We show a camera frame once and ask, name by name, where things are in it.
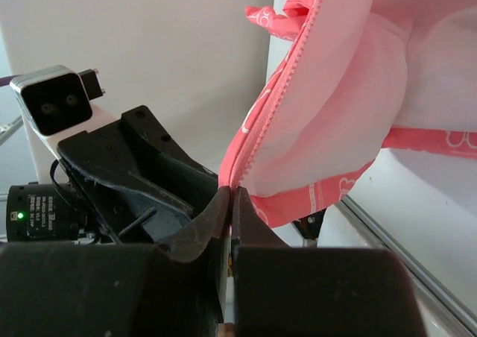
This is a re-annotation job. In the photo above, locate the pink bear print jacket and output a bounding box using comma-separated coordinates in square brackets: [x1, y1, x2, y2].
[218, 0, 476, 227]

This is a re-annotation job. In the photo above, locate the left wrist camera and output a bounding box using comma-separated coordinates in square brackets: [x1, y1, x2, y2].
[10, 65, 119, 158]

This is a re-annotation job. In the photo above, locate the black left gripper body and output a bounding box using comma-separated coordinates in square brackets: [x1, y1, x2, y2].
[5, 160, 123, 245]

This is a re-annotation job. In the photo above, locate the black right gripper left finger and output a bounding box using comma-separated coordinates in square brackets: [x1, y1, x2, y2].
[1, 187, 230, 336]

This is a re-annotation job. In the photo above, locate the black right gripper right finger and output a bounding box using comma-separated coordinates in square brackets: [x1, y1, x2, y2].
[232, 188, 425, 336]

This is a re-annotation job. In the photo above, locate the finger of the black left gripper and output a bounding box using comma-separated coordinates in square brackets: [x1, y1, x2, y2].
[61, 157, 194, 244]
[57, 106, 218, 218]

